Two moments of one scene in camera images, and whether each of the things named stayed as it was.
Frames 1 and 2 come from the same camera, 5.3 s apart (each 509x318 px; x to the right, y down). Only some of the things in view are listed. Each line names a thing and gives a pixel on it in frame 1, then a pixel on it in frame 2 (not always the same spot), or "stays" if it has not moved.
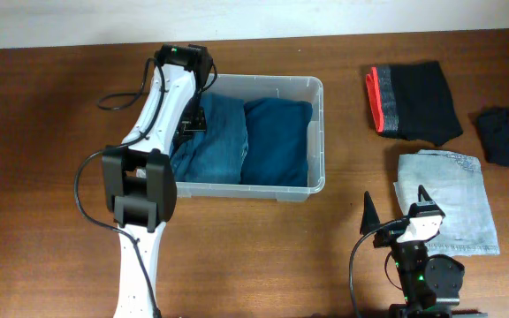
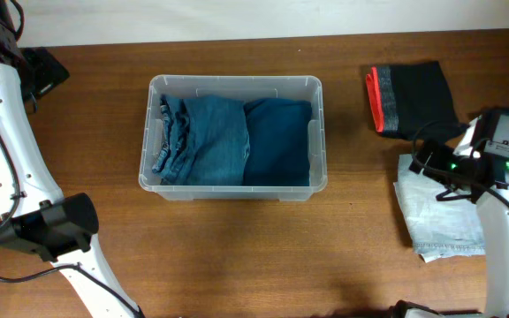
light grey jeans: [456, 183] stays
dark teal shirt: [277, 153] stays
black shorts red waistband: [412, 102] stays
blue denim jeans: [218, 153] stays
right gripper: [369, 220] → [441, 152]
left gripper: [193, 122] → [48, 74]
